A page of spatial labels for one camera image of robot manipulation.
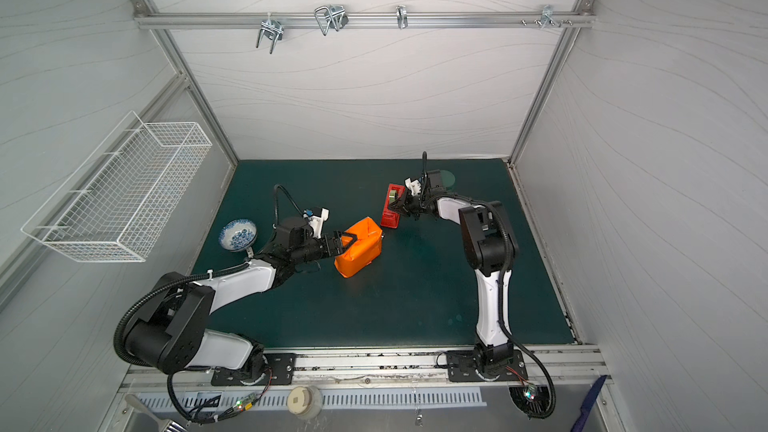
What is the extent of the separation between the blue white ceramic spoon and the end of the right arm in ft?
1.56

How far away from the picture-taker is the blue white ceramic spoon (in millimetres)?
948

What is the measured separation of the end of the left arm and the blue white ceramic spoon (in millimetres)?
262

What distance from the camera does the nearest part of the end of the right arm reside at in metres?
0.80
